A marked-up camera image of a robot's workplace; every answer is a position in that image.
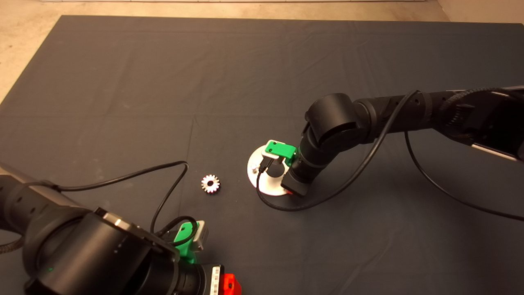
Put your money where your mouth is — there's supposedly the bright steel planetary gear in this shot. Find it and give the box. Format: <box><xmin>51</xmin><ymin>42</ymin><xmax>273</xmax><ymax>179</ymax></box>
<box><xmin>201</xmin><ymin>174</ymin><xmax>221</xmax><ymax>194</ymax></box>

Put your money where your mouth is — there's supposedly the black braided cable sleeve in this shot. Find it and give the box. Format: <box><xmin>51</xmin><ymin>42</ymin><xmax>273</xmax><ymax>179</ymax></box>
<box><xmin>0</xmin><ymin>238</ymin><xmax>25</xmax><ymax>254</ymax></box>

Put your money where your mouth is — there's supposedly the right green camera mount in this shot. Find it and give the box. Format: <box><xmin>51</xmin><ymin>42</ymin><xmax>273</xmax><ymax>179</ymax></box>
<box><xmin>263</xmin><ymin>140</ymin><xmax>297</xmax><ymax>166</ymax></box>

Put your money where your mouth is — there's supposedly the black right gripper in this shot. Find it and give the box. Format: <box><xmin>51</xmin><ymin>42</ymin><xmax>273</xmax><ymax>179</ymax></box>
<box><xmin>282</xmin><ymin>166</ymin><xmax>314</xmax><ymax>197</ymax></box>

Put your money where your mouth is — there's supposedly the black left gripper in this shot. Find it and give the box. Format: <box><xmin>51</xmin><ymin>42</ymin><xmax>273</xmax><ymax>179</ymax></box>
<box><xmin>180</xmin><ymin>264</ymin><xmax>242</xmax><ymax>295</ymax></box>

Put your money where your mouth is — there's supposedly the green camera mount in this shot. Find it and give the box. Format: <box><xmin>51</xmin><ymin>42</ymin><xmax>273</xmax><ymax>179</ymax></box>
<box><xmin>263</xmin><ymin>140</ymin><xmax>297</xmax><ymax>166</ymax></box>
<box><xmin>173</xmin><ymin>221</ymin><xmax>200</xmax><ymax>264</ymax></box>

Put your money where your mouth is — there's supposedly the black camera cable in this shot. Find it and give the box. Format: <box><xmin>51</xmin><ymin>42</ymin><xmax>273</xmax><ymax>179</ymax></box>
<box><xmin>256</xmin><ymin>88</ymin><xmax>524</xmax><ymax>222</ymax></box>
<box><xmin>41</xmin><ymin>161</ymin><xmax>199</xmax><ymax>246</ymax></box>

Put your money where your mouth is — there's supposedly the round metal carrier plate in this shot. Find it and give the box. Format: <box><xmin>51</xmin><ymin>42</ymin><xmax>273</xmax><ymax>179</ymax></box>
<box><xmin>247</xmin><ymin>145</ymin><xmax>293</xmax><ymax>196</ymax></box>

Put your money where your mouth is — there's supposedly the left black camera cable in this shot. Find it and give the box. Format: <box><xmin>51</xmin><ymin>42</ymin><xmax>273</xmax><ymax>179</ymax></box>
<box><xmin>41</xmin><ymin>161</ymin><xmax>199</xmax><ymax>246</ymax></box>

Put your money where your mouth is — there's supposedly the right black camera cable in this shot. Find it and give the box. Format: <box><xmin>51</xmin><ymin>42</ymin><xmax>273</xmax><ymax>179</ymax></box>
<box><xmin>256</xmin><ymin>88</ymin><xmax>524</xmax><ymax>222</ymax></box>

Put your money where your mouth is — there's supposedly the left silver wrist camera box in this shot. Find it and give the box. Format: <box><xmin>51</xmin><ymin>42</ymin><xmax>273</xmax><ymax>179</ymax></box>
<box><xmin>192</xmin><ymin>220</ymin><xmax>208</xmax><ymax>251</ymax></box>

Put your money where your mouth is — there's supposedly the dark grey table cloth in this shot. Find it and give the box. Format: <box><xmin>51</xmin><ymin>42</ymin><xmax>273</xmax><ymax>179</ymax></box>
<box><xmin>0</xmin><ymin>16</ymin><xmax>524</xmax><ymax>295</ymax></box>

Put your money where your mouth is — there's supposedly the left green camera mount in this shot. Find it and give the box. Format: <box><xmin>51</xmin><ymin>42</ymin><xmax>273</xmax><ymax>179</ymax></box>
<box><xmin>173</xmin><ymin>221</ymin><xmax>200</xmax><ymax>264</ymax></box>

